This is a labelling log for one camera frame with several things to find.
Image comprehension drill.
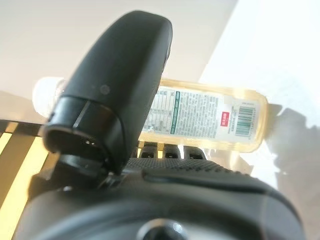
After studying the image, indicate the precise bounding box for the yellow drink bottle white cap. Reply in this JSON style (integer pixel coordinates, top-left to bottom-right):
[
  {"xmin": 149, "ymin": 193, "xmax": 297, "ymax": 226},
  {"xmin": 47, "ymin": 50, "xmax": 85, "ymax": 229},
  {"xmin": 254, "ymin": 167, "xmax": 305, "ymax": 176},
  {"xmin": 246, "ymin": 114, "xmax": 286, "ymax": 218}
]
[{"xmin": 32, "ymin": 76, "xmax": 269, "ymax": 154}]

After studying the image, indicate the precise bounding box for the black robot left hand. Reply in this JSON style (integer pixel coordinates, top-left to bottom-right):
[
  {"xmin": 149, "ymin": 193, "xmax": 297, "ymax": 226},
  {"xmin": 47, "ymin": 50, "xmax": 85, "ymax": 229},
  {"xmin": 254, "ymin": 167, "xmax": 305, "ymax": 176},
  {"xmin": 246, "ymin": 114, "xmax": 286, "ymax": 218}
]
[{"xmin": 11, "ymin": 9, "xmax": 305, "ymax": 240}]

